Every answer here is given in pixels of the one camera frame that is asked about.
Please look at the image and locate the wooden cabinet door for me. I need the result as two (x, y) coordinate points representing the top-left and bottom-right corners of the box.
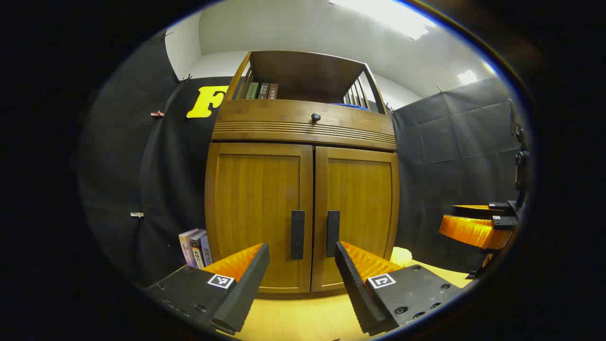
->
(311, 146), (401, 292)
(205, 142), (314, 293)

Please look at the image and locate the pale purple book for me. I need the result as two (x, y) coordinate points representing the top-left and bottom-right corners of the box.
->
(178, 228), (199, 268)

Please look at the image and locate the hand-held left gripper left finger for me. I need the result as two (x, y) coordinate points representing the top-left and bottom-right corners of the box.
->
(144, 242), (271, 336)

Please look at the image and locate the wooden double-door shoe cabinet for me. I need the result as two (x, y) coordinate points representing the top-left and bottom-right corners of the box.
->
(205, 50), (401, 294)

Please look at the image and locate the grey-blue book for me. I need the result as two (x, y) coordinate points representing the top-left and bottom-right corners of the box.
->
(200, 234), (214, 266)

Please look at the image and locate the pale yellow object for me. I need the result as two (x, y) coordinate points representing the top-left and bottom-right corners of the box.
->
(389, 246), (413, 268)

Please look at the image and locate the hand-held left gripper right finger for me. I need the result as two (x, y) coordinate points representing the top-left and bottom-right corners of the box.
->
(334, 241), (467, 337)

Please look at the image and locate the large ceiling light panel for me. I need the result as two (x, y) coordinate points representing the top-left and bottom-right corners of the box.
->
(329, 0), (436, 41)

